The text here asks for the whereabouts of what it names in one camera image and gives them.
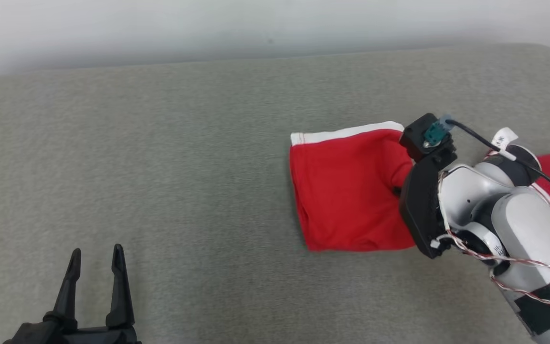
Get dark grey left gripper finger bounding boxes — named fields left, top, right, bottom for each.
left=106, top=243, right=136, bottom=330
left=53, top=248, right=83, bottom=331

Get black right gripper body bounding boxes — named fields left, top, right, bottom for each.
left=398, top=150, right=458, bottom=260

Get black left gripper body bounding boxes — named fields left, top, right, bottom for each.
left=2, top=320, right=143, bottom=344

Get red shorts with white hem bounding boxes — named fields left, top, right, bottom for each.
left=289, top=120, right=420, bottom=253

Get grey fabric sofa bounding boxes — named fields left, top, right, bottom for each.
left=0, top=43, right=550, bottom=344

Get thin red white twisted wires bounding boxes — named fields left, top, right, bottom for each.
left=430, top=170, right=550, bottom=312

